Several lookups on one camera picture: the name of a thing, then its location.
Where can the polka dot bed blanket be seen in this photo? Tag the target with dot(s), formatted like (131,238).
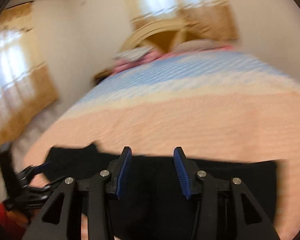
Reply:
(177,105)

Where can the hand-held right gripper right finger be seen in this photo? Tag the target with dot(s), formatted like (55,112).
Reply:
(183,177)

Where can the striped pillow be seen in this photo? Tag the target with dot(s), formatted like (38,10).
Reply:
(200,45)

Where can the pink folded cloth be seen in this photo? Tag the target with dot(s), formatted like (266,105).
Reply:
(130,65)

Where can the beige floral curtain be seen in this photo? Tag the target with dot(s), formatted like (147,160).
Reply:
(202,15)
(17,80)

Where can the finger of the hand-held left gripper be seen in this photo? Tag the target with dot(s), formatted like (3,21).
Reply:
(41,166)
(51,185)

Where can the grey patterned pillow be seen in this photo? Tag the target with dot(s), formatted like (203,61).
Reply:
(132,54)

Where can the cream wooden headboard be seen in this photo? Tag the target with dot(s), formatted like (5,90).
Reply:
(160,33)

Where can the brown patterned bag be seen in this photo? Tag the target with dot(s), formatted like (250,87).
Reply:
(103,76)

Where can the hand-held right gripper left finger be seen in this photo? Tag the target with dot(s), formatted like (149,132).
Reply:
(122,177)

